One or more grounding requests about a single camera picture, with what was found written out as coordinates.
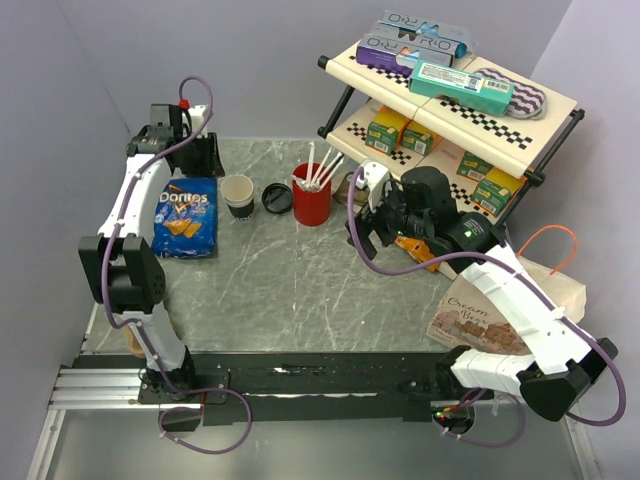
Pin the blue Doritos chip bag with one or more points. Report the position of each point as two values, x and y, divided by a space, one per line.
185 221

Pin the green yellow box right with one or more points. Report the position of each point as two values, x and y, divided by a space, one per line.
494 192

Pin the brown snack bag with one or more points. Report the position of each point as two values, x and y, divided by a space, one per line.
341 193

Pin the cream two-tier shelf rack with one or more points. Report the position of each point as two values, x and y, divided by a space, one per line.
521 148

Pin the black coffee cup lid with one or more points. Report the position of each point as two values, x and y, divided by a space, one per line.
277 198

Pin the brown paper takeout bag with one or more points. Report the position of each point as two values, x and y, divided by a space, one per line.
465 317

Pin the green yellow box far left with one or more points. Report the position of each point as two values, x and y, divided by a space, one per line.
385 130

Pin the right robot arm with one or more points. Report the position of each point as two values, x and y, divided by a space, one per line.
563 361

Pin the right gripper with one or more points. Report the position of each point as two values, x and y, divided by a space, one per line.
389 193

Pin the cardboard cup carrier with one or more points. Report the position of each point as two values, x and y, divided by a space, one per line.
133 340

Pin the blue grey toothpaste box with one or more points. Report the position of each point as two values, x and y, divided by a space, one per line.
416 25

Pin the red straw holder cup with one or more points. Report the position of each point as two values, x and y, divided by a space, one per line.
311 208

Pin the orange snack packet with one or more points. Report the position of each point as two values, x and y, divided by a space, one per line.
417 249

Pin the purple wavy sleep mask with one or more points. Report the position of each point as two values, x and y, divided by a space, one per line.
527 101

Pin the white wrapped straws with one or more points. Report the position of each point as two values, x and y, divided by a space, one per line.
326 170

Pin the purple toothpaste box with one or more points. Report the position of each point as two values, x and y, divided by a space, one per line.
402 55

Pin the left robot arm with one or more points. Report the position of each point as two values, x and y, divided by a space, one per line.
123 273

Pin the teal toothpaste box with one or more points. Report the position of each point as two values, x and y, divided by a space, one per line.
469 90

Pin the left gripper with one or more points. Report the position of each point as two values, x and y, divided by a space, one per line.
211 165

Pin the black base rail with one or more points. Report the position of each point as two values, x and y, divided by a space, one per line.
266 386

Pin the black paper coffee cup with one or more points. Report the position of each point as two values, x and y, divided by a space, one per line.
241 205

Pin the green yellow box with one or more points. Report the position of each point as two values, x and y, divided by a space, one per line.
419 138
385 130
473 167
494 192

